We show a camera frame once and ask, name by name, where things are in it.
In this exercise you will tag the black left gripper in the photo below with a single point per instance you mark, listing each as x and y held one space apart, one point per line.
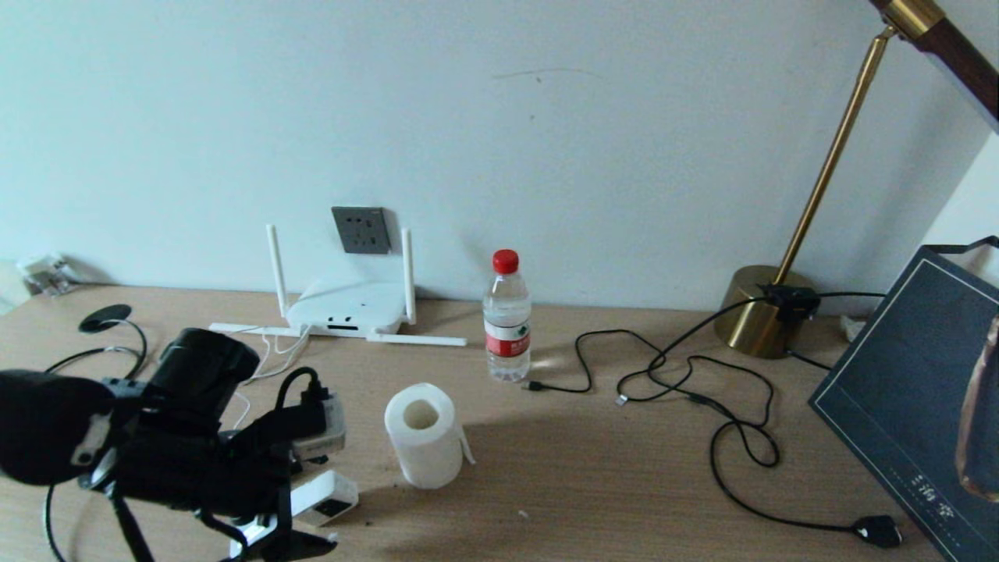
195 468

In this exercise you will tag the white power adapter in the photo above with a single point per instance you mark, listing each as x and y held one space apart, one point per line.
328 499

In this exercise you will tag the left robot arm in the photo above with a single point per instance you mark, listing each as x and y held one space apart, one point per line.
47 425

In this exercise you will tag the white router with antennas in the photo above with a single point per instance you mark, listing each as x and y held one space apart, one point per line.
343 312

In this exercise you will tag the white toilet paper roll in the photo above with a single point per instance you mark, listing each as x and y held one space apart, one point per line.
425 457

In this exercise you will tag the water bottle red cap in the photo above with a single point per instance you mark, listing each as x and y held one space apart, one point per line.
507 328

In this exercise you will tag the black desk grommet cover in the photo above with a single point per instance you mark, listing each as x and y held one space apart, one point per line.
104 318

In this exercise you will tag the brass desk lamp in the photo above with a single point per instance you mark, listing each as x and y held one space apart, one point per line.
761 320

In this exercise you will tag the black power block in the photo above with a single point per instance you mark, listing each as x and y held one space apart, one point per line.
790 300

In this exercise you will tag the small white crumpled object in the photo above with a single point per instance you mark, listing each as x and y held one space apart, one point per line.
855 328

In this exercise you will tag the dark gift bag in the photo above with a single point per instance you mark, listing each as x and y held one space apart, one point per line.
897 390

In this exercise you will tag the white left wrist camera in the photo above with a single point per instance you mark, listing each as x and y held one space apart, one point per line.
324 437

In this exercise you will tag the grey wall socket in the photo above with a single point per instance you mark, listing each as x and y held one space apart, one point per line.
360 230

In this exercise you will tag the small white object by wall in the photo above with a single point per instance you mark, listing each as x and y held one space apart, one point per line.
47 273

